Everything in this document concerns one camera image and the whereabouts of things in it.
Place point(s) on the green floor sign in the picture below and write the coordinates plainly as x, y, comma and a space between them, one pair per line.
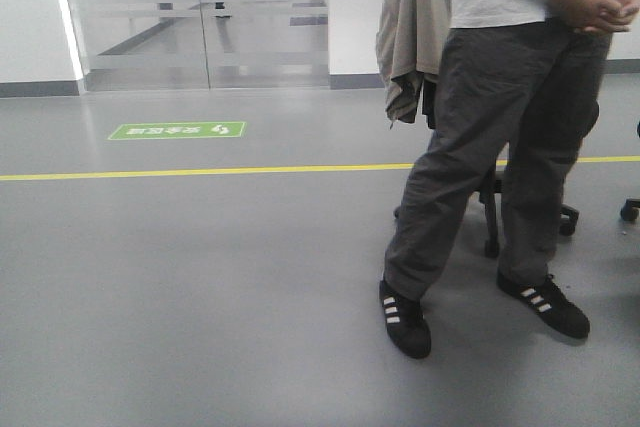
179, 130

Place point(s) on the beige jacket on chair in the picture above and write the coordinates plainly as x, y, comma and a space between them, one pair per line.
409, 44

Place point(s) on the person in grey trousers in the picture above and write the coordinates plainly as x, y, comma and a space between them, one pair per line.
521, 76

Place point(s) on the glass door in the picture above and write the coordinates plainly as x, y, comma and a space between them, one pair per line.
200, 44

